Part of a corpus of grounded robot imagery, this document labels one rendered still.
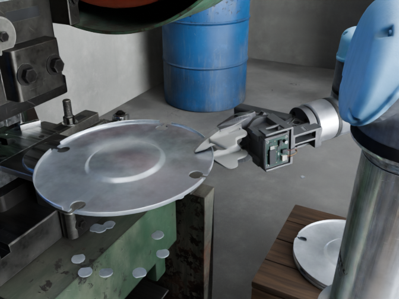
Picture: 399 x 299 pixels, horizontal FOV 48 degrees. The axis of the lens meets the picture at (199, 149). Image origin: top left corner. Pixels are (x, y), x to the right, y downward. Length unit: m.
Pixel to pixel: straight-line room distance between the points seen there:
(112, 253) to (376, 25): 0.59
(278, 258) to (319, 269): 0.11
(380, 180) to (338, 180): 1.84
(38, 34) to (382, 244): 0.60
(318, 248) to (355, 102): 0.88
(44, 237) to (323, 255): 0.72
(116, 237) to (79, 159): 0.16
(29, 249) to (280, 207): 1.41
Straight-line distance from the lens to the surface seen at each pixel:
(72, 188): 0.69
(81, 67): 2.77
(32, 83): 0.75
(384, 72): 0.38
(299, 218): 1.38
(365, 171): 0.47
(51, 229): 0.81
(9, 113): 0.78
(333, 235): 1.30
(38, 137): 0.89
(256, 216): 1.96
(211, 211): 1.01
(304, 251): 1.23
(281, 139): 0.73
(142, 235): 0.88
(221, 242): 1.81
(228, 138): 0.73
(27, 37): 0.78
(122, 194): 0.65
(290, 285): 1.16
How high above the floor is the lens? 1.15
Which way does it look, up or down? 28 degrees down
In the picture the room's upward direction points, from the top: straight up
